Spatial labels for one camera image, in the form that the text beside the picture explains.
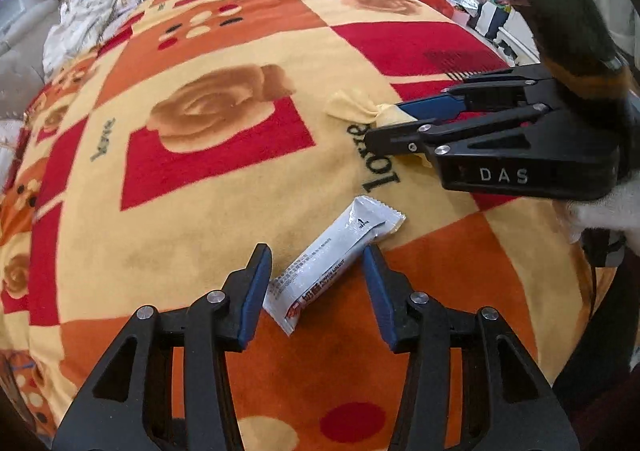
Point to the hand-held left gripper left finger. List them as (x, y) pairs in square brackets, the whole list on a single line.
[(252, 301)]

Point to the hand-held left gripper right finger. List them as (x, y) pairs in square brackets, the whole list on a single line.
[(382, 301)]

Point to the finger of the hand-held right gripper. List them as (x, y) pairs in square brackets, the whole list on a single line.
[(430, 106), (400, 141)]

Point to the yellow candy wrapper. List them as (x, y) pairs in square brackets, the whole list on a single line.
[(350, 106)]

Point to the white snack wrapper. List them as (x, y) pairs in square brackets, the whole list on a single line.
[(325, 251)]

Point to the person's right forearm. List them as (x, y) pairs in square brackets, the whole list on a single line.
[(610, 421)]

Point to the person's right hand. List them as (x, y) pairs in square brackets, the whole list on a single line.
[(610, 216)]

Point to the tied red plastic bag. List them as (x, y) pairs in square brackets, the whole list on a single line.
[(432, 3)]

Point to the blue white striped bag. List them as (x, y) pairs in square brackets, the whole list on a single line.
[(492, 21)]

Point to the red orange printed blanket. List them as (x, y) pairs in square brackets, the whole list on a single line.
[(200, 191)]

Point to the white embroidered cushion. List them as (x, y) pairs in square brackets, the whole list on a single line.
[(90, 16)]

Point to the white tufted sofa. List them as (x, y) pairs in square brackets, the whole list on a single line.
[(20, 61)]

